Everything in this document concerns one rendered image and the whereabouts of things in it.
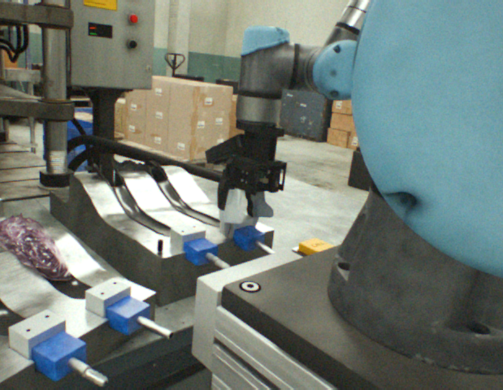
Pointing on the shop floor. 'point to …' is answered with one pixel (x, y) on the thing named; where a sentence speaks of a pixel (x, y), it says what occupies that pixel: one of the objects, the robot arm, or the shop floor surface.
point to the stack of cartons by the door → (342, 127)
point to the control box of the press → (109, 60)
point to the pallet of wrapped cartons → (178, 119)
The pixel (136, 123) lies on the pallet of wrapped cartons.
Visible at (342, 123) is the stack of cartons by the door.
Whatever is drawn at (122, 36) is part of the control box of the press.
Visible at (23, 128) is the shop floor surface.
